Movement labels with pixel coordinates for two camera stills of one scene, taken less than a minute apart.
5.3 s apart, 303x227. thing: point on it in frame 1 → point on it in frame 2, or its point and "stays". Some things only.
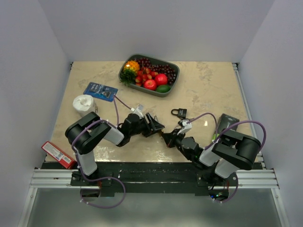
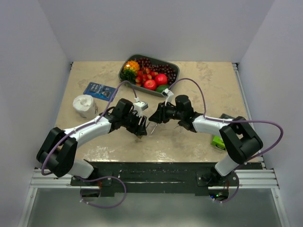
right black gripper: [169, 138] → [160, 116]
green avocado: [163, 88] stays
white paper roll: [84, 104] stays
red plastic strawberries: [145, 74] stays
